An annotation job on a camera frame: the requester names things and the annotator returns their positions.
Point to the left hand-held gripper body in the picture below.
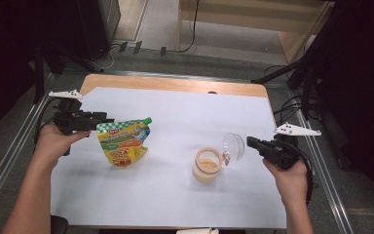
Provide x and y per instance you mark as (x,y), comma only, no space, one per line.
(74,121)

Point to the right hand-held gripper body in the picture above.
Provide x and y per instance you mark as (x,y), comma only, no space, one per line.
(280,154)

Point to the yellow spout pouch green cap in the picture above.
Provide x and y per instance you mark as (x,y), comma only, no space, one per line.
(123,146)

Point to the clear jar with hinged lid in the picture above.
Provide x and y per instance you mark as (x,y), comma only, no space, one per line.
(206,172)

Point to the person's right hand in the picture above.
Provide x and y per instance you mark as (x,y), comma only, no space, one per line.
(290,185)

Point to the person's left hand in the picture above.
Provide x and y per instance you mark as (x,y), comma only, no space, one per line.
(50,144)

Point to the black metal stand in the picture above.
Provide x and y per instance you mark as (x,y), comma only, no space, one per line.
(39,74)
(306,94)

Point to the small black floor piece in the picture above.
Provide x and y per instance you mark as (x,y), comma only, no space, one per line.
(123,46)
(163,51)
(137,47)

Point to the black cabinet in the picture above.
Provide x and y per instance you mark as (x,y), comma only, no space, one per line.
(94,29)

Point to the white paper sheet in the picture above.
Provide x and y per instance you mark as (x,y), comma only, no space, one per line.
(175,201)

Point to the dark curtain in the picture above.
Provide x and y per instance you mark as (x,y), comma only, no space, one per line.
(6,48)
(363,97)

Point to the wooden shelf unit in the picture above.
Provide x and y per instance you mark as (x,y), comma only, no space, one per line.
(292,42)

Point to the black chair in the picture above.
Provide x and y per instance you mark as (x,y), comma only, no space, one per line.
(59,226)

